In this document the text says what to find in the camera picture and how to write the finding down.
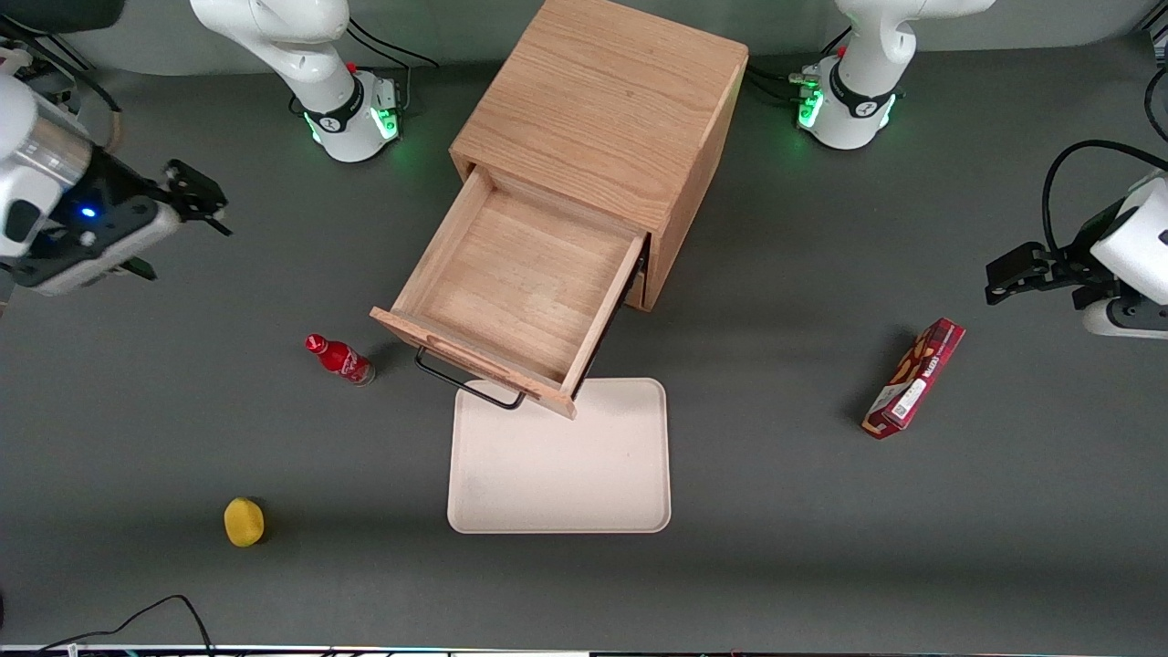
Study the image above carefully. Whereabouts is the yellow lemon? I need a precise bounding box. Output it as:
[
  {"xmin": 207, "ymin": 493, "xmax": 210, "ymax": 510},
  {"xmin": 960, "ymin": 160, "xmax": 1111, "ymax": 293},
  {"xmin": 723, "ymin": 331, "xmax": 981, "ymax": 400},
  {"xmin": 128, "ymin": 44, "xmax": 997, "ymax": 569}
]
[{"xmin": 224, "ymin": 496, "xmax": 266, "ymax": 548}]

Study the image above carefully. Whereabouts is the red soda bottle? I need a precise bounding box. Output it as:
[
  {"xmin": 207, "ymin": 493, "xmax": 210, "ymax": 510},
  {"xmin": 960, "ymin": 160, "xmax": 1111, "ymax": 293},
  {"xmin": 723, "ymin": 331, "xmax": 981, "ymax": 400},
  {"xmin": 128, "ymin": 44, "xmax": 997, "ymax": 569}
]
[{"xmin": 305, "ymin": 333, "xmax": 377, "ymax": 388}]

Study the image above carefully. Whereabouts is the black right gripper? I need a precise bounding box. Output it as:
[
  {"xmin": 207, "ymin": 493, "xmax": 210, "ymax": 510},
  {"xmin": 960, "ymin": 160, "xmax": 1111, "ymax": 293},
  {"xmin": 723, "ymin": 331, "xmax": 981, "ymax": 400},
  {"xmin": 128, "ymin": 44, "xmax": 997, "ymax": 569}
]
[{"xmin": 41, "ymin": 155, "xmax": 234, "ymax": 252}]

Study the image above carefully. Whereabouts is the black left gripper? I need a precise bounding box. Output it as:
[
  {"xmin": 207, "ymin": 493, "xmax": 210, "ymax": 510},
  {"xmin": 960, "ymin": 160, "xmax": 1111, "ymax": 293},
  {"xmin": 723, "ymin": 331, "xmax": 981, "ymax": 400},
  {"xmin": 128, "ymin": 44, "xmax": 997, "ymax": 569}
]
[{"xmin": 985, "ymin": 199, "xmax": 1132, "ymax": 311}]

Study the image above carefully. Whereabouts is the wooden drawer cabinet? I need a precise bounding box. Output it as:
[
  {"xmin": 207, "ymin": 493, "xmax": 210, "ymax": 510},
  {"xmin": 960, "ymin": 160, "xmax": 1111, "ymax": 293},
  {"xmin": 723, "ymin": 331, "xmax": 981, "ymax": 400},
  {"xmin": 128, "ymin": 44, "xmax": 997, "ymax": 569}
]
[{"xmin": 450, "ymin": 0, "xmax": 751, "ymax": 313}]

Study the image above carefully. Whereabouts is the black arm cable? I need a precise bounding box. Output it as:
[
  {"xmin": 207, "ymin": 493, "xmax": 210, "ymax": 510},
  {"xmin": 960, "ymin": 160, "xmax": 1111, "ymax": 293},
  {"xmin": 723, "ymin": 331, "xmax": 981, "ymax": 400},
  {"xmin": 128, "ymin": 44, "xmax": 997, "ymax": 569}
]
[
  {"xmin": 0, "ymin": 27, "xmax": 124, "ymax": 151},
  {"xmin": 1043, "ymin": 140, "xmax": 1168, "ymax": 256}
]

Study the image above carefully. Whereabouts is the black floor cable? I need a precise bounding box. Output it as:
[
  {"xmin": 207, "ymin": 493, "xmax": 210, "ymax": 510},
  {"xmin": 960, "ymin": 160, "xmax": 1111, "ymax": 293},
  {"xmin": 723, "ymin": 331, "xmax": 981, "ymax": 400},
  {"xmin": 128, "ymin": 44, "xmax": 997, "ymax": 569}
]
[{"xmin": 36, "ymin": 595, "xmax": 215, "ymax": 657}]

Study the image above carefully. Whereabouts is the black right base cable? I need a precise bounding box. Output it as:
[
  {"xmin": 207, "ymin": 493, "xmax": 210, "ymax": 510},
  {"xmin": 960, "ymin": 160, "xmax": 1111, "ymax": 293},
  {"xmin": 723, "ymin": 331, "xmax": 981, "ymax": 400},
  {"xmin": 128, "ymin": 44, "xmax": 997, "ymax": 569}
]
[{"xmin": 347, "ymin": 22, "xmax": 440, "ymax": 69}]

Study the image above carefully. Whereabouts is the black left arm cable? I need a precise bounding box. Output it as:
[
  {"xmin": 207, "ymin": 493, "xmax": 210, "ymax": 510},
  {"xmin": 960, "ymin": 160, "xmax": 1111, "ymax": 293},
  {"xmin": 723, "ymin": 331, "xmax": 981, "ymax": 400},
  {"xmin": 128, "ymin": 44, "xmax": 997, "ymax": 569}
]
[{"xmin": 1043, "ymin": 140, "xmax": 1168, "ymax": 256}]

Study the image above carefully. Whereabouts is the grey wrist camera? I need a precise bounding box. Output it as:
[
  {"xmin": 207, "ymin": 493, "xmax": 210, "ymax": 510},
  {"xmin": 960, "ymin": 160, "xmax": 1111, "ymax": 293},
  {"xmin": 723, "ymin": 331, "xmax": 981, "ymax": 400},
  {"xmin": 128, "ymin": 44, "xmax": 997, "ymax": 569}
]
[
  {"xmin": 1083, "ymin": 297, "xmax": 1168, "ymax": 340},
  {"xmin": 14, "ymin": 203, "xmax": 181, "ymax": 296}
]

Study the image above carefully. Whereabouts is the black base cable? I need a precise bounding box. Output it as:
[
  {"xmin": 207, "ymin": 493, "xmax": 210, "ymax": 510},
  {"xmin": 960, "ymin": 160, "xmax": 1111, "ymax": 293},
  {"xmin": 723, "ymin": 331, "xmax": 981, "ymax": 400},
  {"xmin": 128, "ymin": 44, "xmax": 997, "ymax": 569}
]
[
  {"xmin": 744, "ymin": 64, "xmax": 822, "ymax": 103},
  {"xmin": 347, "ymin": 22, "xmax": 440, "ymax": 69}
]

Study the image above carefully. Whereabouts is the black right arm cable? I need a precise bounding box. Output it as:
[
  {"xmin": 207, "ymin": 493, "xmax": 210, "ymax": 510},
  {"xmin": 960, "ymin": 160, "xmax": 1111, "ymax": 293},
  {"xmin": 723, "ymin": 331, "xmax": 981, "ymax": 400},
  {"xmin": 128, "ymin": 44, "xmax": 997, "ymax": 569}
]
[{"xmin": 0, "ymin": 27, "xmax": 124, "ymax": 151}]

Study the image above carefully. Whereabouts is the beige plastic tray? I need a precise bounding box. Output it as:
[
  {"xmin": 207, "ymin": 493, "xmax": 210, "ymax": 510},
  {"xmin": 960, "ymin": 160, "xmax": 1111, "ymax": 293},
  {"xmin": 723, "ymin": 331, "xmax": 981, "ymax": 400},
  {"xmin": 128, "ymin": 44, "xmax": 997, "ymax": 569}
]
[{"xmin": 447, "ymin": 378, "xmax": 673, "ymax": 535}]

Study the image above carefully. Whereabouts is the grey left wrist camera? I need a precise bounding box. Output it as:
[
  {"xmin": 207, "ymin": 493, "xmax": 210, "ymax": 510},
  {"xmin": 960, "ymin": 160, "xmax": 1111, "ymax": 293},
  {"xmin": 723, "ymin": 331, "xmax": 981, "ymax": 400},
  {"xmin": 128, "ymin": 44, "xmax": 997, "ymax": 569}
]
[{"xmin": 1083, "ymin": 297, "xmax": 1168, "ymax": 340}]

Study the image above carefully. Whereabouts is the red snack box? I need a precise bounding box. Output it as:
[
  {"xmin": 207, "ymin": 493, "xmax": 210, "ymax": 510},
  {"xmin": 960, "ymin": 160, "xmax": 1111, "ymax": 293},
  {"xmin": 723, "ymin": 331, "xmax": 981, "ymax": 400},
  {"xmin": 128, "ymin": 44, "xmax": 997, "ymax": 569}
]
[{"xmin": 861, "ymin": 318, "xmax": 966, "ymax": 441}]

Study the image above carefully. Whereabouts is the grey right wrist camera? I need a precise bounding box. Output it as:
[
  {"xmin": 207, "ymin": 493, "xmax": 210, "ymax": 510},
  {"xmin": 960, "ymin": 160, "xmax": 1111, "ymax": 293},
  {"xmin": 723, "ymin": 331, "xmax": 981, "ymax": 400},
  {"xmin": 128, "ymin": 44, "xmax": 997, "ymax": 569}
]
[{"xmin": 14, "ymin": 203, "xmax": 181, "ymax": 296}]

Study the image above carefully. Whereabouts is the black cable at table edge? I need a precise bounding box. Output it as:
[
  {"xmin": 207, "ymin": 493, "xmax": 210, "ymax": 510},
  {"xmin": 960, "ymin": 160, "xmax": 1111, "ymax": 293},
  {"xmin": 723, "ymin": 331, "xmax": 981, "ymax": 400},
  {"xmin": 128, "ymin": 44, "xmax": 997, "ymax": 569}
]
[{"xmin": 1144, "ymin": 64, "xmax": 1168, "ymax": 142}]

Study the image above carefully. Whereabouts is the black left base cable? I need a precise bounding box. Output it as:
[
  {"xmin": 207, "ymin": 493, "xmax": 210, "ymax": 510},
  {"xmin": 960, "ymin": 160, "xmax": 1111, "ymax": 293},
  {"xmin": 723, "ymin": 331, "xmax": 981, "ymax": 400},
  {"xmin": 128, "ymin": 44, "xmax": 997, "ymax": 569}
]
[{"xmin": 744, "ymin": 64, "xmax": 822, "ymax": 103}]

